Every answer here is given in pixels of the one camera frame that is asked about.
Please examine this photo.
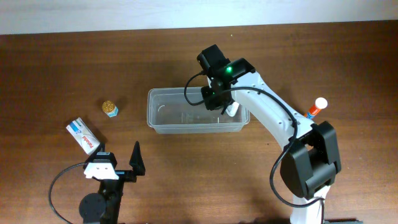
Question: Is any white medicine box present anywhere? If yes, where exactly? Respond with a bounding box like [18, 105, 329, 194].
[66, 118, 100, 156]

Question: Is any orange tube white cap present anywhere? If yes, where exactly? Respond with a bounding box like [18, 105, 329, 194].
[304, 97, 328, 119]

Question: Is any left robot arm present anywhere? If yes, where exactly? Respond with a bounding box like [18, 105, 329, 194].
[79, 142, 146, 223]

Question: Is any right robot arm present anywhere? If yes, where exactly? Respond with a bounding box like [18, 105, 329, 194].
[197, 45, 341, 223]

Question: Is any clear plastic container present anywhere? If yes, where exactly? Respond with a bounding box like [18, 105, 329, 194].
[147, 87, 250, 134]

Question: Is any small jar gold lid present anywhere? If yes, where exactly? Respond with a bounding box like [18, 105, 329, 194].
[101, 100, 118, 118]

